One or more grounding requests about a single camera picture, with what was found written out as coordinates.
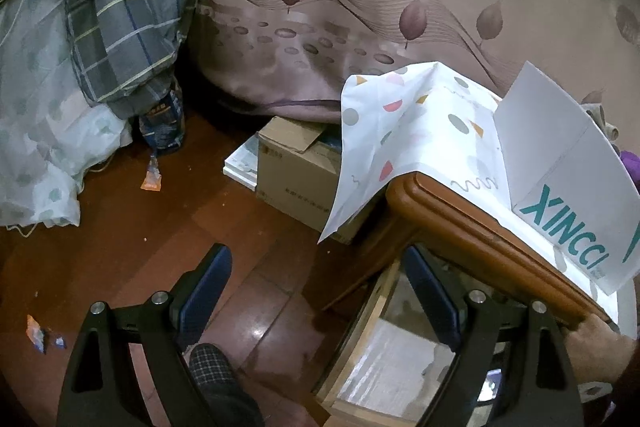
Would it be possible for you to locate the purple bra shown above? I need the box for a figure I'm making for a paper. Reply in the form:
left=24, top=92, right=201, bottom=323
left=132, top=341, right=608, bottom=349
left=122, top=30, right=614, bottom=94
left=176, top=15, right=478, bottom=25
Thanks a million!
left=620, top=150, right=640, bottom=192

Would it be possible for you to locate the small floor wrapper scrap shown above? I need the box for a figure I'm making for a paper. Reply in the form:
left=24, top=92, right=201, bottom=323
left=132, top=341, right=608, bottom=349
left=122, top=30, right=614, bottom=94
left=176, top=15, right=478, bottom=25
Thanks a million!
left=25, top=314, right=66, bottom=355

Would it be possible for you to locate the plaid slipper foot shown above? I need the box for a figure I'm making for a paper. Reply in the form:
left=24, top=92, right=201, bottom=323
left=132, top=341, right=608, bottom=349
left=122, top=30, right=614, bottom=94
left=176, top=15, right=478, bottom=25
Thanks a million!
left=189, top=343, right=265, bottom=427

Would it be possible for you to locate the orange snack wrapper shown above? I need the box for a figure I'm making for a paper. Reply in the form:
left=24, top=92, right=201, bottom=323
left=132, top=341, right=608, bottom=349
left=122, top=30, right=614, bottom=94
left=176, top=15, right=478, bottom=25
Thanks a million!
left=140, top=154, right=162, bottom=192

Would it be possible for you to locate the wooden nightstand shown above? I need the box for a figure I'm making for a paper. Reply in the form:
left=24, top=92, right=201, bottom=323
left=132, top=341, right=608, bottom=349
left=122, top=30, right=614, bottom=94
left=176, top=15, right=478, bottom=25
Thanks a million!
left=306, top=172, right=613, bottom=326

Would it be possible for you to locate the white Xincc cardboard box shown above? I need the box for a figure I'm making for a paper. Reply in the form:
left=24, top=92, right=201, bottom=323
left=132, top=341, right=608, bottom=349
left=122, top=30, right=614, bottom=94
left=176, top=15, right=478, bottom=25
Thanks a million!
left=494, top=63, right=639, bottom=295

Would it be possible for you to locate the stack of white books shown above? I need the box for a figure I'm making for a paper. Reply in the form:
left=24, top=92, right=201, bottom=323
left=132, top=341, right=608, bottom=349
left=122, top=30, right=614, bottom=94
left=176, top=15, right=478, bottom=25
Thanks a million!
left=222, top=134, right=259, bottom=192

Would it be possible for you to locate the white patterned plastic bag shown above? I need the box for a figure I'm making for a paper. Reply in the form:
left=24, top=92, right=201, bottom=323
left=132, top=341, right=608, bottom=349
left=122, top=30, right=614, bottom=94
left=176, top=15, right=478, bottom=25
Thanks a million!
left=1, top=0, right=131, bottom=228

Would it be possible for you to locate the dark blue snack bag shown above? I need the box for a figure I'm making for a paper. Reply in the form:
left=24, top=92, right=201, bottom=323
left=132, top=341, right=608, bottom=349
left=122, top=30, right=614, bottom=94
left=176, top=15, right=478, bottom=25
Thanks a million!
left=139, top=78, right=186, bottom=156

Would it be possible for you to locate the brown cardboard box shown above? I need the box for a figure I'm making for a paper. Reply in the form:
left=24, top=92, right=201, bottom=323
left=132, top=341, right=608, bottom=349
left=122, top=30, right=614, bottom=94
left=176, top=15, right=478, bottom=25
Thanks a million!
left=256, top=116, right=341, bottom=232

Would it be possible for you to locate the white polka dot cloth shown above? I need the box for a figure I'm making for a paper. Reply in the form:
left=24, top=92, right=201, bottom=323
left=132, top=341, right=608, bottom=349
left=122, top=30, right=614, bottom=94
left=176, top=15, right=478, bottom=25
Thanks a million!
left=324, top=62, right=636, bottom=331

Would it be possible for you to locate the beige leaf-print bed sheet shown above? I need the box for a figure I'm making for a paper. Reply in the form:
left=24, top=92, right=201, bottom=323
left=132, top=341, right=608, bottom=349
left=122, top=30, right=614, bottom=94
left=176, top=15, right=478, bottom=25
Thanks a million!
left=189, top=0, right=639, bottom=150

